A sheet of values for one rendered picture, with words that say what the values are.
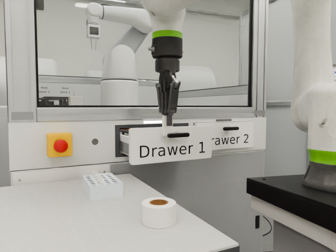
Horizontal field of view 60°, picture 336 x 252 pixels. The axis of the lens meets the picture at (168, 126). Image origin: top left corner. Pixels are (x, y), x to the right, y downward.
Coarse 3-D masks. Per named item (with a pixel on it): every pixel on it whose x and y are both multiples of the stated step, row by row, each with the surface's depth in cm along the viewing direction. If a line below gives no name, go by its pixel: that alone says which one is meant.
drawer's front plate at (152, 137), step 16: (144, 128) 88; (160, 128) 90; (176, 128) 93; (192, 128) 95; (208, 128) 98; (144, 144) 88; (160, 144) 91; (176, 144) 93; (192, 144) 96; (208, 144) 98; (144, 160) 89; (160, 160) 91; (176, 160) 93
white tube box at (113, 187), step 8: (88, 176) 82; (104, 176) 82; (112, 176) 82; (88, 184) 73; (96, 184) 74; (104, 184) 73; (112, 184) 74; (120, 184) 75; (88, 192) 73; (96, 192) 72; (104, 192) 73; (112, 192) 74; (120, 192) 75
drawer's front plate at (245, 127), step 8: (216, 128) 117; (240, 128) 122; (248, 128) 124; (216, 136) 117; (224, 136) 119; (232, 136) 121; (240, 136) 123; (248, 136) 125; (224, 144) 119; (232, 144) 121; (240, 144) 123; (248, 144) 125
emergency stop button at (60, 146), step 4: (56, 140) 86; (60, 140) 86; (64, 140) 87; (56, 144) 86; (60, 144) 86; (64, 144) 87; (56, 148) 86; (60, 148) 86; (64, 148) 87; (60, 152) 87
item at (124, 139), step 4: (120, 132) 121; (120, 136) 102; (124, 136) 97; (128, 136) 96; (120, 140) 102; (124, 140) 98; (128, 140) 94; (120, 144) 101; (124, 144) 97; (128, 144) 93; (120, 148) 101; (124, 148) 97; (128, 148) 93; (124, 152) 97; (128, 152) 93
